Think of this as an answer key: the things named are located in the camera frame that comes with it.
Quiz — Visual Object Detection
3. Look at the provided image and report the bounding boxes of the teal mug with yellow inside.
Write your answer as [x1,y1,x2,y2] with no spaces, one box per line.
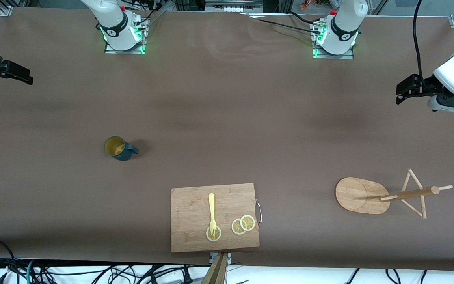
[104,136,139,161]

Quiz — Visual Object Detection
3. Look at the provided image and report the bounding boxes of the wooden cup rack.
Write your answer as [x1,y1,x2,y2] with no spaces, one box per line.
[335,169,453,220]

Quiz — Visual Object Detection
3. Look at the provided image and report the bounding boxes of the white power strip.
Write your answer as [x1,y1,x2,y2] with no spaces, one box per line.
[205,0,264,13]

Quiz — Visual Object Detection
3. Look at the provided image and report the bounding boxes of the wooden cutting board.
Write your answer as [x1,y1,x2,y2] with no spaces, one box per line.
[171,183,262,253]

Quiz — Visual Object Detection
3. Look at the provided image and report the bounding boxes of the yellow plastic fork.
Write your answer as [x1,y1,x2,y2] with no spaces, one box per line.
[208,193,218,239]

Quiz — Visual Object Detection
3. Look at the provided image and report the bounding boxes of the wooden beam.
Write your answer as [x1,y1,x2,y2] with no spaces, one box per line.
[201,252,228,284]

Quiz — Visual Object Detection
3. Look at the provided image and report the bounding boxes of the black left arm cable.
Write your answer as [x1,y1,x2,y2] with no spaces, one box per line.
[412,0,428,85]

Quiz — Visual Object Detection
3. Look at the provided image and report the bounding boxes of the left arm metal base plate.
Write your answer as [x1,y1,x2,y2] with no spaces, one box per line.
[312,20,354,60]

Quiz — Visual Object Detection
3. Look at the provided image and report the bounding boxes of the short black table cable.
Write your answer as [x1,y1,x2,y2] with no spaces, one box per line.
[288,11,318,25]

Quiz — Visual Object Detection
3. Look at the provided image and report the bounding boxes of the long black table cable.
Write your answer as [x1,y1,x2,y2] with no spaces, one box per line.
[255,18,323,35]

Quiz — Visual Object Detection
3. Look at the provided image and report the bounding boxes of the teal floor cable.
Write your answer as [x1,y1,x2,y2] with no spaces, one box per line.
[25,258,37,284]

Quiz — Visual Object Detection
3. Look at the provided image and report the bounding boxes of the small metal bracket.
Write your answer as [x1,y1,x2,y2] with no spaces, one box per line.
[209,252,232,265]

